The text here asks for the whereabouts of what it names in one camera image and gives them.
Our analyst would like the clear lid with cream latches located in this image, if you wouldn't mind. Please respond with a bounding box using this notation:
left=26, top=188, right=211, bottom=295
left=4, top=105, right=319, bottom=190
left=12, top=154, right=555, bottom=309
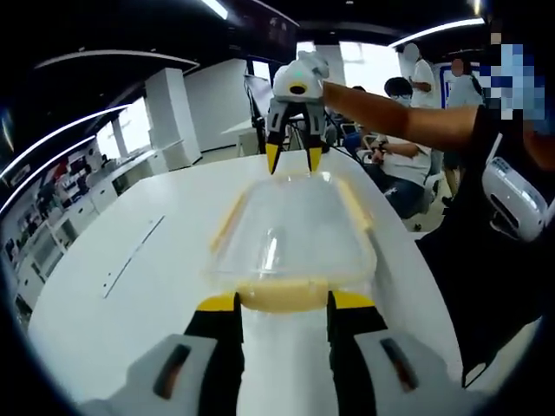
left=203, top=171, right=377, bottom=314

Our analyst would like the white chest device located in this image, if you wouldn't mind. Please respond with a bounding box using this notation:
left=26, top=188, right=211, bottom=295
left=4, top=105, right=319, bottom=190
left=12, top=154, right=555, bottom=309
left=480, top=133, right=547, bottom=243

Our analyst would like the blue framed wall board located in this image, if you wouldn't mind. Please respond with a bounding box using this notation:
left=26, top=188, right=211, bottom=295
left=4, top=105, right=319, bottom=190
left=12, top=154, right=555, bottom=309
left=438, top=60, right=456, bottom=109

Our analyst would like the person's black shirt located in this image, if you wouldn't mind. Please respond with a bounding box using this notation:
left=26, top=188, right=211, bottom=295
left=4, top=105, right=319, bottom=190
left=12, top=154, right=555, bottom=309
left=415, top=103, right=555, bottom=391

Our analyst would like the row of white cabinets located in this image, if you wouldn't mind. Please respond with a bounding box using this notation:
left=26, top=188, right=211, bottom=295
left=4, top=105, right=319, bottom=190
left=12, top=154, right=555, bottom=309
left=0, top=146, right=168, bottom=300

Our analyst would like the person's right hand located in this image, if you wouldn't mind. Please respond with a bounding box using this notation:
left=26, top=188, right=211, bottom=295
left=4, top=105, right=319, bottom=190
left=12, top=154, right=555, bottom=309
left=296, top=49, right=331, bottom=81

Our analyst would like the dark hanging display screen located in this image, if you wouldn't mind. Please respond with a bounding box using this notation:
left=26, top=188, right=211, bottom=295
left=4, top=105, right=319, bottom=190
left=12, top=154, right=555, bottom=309
left=236, top=8, right=303, bottom=60

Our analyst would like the white square pillar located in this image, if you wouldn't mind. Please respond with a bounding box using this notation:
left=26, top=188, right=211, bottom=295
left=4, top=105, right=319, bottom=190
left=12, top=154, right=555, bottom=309
left=144, top=67, right=203, bottom=169

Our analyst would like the white office chair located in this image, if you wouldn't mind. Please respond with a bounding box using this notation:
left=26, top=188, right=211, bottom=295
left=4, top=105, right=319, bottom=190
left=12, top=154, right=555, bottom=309
left=409, top=149, right=444, bottom=231

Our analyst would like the panel on tripod stand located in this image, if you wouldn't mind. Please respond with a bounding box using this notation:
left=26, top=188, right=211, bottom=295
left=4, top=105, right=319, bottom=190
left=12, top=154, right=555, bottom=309
left=244, top=73, right=304, bottom=155

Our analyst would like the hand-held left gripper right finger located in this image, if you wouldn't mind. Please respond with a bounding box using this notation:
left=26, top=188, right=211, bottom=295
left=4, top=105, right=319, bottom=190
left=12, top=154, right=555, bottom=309
left=325, top=289, right=491, bottom=416

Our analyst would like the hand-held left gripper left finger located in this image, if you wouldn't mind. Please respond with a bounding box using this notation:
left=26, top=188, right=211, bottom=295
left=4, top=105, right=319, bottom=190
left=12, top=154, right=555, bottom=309
left=80, top=292, right=246, bottom=416

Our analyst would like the ceiling light strip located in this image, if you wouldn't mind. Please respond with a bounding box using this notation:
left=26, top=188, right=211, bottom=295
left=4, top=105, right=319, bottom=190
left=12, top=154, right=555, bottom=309
left=0, top=134, right=100, bottom=214
left=0, top=103, right=131, bottom=181
left=388, top=16, right=486, bottom=48

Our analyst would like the white table cable cover plate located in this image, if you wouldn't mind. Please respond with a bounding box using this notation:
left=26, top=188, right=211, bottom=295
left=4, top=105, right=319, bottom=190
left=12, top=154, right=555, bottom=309
left=102, top=215, right=167, bottom=300

